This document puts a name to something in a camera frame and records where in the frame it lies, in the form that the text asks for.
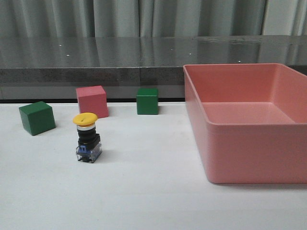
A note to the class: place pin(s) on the pink plastic bin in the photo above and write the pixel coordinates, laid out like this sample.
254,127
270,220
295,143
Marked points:
249,121

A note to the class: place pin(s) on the grey stone ledge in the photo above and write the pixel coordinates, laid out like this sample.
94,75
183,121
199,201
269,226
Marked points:
51,69

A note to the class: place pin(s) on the green cube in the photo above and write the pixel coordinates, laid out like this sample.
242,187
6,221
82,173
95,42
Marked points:
37,118
147,101

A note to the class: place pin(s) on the green cube right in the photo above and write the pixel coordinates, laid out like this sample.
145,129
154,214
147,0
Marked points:
147,101

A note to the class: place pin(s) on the grey curtain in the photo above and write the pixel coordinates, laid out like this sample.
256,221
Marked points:
151,18

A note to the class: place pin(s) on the pink cube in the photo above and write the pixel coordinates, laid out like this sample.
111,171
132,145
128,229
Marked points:
93,100

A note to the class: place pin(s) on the yellow push button switch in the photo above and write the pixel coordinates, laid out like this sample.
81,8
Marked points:
89,142

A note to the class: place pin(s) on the green cube left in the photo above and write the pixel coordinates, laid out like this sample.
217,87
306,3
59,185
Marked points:
37,118

